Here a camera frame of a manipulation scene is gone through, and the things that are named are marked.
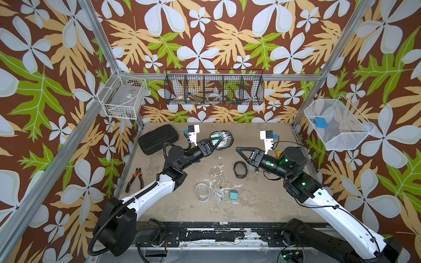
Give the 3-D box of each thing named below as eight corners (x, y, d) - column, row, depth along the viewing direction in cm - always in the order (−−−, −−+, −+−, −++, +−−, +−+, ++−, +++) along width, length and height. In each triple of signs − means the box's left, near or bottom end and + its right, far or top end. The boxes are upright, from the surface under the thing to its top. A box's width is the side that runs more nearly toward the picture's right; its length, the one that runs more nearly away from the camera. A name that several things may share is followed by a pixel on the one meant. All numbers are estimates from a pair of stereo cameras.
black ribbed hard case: (148, 160, 103) (144, 154, 98) (137, 146, 110) (134, 140, 105) (181, 139, 114) (179, 133, 109) (169, 128, 121) (168, 122, 115)
